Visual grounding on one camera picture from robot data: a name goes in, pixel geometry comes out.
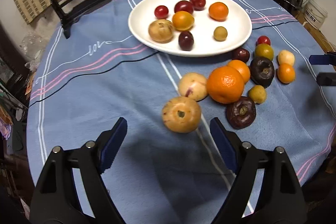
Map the brown yellow fruit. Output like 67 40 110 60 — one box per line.
277 50 295 67

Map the dark purple wrinkled fruit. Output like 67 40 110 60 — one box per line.
226 96 256 130

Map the yellow green tomato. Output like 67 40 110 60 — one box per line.
254 43 274 61

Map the dark purple round fruit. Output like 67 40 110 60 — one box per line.
249 56 275 88

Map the pale yellow spotted fruit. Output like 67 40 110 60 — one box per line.
161 97 202 134

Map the small yellow fruit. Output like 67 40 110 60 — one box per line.
248 85 267 104
213 26 228 42

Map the large orange mandarin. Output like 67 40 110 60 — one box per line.
206 66 244 104

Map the small orange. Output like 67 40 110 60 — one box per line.
209 2 229 22

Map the dark red plum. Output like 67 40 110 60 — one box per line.
232 47 250 63
178 31 194 51

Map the yellow orange fruit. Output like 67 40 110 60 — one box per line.
172 11 194 31

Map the small red tomato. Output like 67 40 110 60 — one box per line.
154 5 169 19

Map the cardboard box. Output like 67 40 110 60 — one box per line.
294 11 335 53

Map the white bucket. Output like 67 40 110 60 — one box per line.
304 0 328 30

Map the blue striped tablecloth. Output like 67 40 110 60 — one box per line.
27 0 335 223

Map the white round plate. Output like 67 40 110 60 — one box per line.
128 0 252 57

